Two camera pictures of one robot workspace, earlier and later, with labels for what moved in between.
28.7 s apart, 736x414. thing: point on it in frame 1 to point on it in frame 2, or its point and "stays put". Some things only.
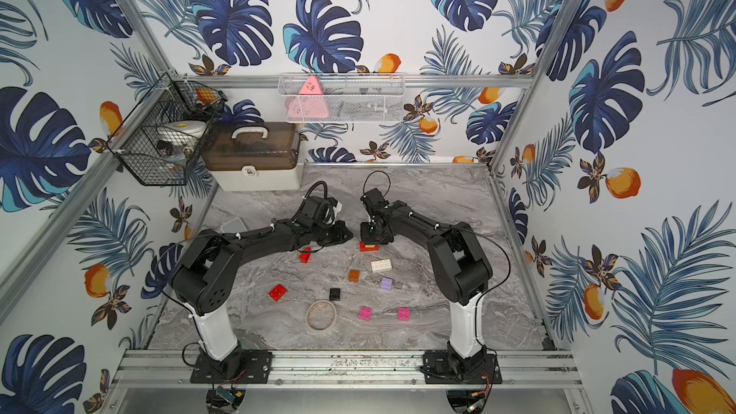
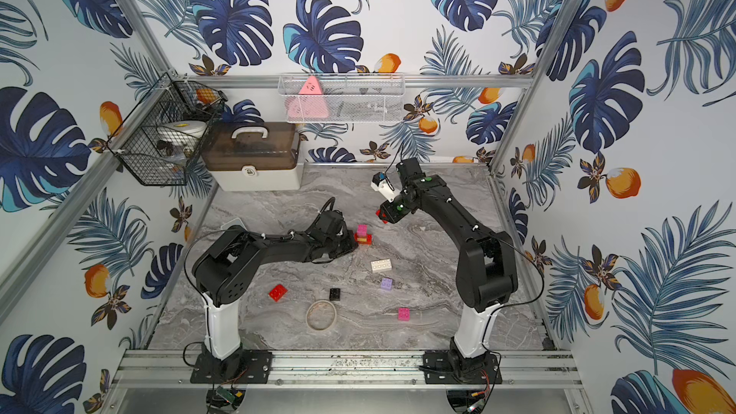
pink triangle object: (310, 103) stays put
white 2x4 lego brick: (380, 265) stays put
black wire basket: (159, 142) stays put
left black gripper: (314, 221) to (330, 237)
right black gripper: (364, 237) to (392, 216)
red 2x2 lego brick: (277, 292) stays put
